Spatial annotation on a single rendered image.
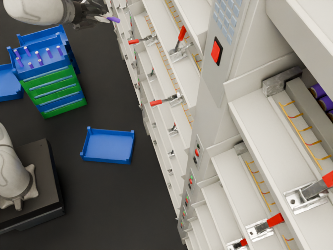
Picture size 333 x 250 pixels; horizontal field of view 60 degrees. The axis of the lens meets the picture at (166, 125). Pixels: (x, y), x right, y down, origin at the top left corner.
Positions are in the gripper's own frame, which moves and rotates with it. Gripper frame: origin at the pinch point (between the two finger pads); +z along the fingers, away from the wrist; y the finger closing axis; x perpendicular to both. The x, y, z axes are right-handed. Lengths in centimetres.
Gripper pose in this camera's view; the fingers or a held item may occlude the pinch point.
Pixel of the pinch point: (103, 17)
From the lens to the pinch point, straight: 126.6
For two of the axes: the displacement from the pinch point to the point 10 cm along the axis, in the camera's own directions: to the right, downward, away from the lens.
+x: -7.5, -6.3, 2.0
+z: 4.3, -2.3, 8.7
